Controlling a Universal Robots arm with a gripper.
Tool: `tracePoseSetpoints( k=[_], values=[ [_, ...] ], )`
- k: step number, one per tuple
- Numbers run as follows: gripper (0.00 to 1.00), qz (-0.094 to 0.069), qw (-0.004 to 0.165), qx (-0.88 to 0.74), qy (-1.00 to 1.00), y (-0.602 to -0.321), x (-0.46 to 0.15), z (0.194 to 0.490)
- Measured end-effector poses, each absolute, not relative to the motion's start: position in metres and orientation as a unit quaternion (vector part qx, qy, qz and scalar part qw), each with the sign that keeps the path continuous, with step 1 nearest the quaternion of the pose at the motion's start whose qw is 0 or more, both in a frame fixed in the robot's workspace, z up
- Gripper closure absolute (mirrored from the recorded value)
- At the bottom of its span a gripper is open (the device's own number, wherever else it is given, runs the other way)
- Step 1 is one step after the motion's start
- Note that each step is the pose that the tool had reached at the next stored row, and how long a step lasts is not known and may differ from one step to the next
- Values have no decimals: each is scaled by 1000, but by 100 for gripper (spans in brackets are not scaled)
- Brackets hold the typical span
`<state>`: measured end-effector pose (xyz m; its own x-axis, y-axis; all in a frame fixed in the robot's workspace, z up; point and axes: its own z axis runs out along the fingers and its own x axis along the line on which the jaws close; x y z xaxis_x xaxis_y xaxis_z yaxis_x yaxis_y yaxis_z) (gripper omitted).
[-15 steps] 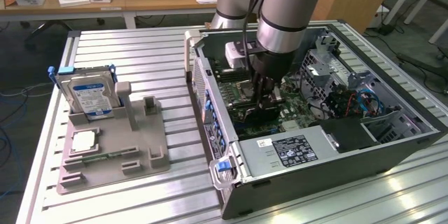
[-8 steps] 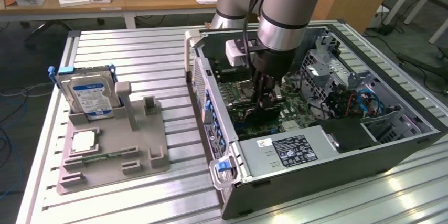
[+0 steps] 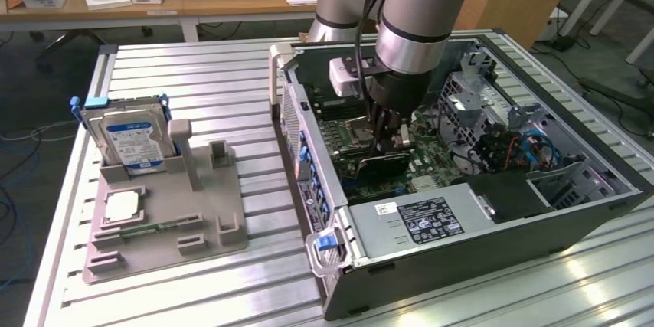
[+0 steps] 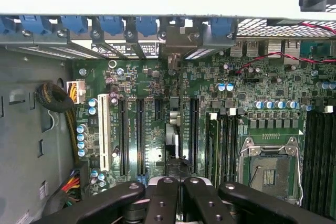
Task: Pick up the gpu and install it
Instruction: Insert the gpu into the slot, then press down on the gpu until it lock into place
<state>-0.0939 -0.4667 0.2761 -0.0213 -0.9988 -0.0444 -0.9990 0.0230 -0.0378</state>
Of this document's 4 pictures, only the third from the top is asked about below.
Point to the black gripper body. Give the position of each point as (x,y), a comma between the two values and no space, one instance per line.
(395,91)

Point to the black graphics card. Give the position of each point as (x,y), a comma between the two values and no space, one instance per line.
(383,166)

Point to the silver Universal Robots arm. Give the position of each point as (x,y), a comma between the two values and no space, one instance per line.
(414,17)

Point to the CPU socket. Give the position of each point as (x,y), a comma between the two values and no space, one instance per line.
(358,131)

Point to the black RAM slot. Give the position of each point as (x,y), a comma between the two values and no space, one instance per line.
(342,113)
(339,104)

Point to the green motherboard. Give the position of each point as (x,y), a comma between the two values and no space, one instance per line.
(434,154)

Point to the small silver chipset heatsink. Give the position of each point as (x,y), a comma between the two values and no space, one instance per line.
(422,184)

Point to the silver metal disk bay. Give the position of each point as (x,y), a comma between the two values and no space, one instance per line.
(470,105)

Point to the grey power supply unit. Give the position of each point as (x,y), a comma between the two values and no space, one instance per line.
(378,235)

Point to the blue case latch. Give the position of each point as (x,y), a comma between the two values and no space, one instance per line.
(326,244)

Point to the black floor adapter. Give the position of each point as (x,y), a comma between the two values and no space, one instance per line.
(562,43)

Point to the open black PC case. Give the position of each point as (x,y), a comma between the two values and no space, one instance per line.
(459,265)

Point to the white box with red button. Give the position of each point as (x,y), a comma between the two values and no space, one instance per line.
(555,24)

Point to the grey plastic disk bay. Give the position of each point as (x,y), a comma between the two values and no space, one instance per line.
(572,185)

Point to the black metal stand foot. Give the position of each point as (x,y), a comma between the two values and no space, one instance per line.
(618,91)

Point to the hard disk in blue caddy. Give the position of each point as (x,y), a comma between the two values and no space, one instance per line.
(130,139)

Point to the grey plastic parts rack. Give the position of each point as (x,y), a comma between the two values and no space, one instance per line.
(168,227)

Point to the green RAM stick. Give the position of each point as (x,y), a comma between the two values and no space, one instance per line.
(148,228)

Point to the silver CPU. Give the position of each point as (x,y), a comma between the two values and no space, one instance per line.
(123,206)

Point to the black chair base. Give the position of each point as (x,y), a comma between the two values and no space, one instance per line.
(76,36)

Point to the wooden desk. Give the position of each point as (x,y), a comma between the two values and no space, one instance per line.
(66,13)

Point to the orange cardboard box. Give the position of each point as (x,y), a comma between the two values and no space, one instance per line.
(11,0)

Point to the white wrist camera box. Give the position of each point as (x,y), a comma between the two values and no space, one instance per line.
(345,78)

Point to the white table frame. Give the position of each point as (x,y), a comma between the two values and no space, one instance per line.
(640,48)

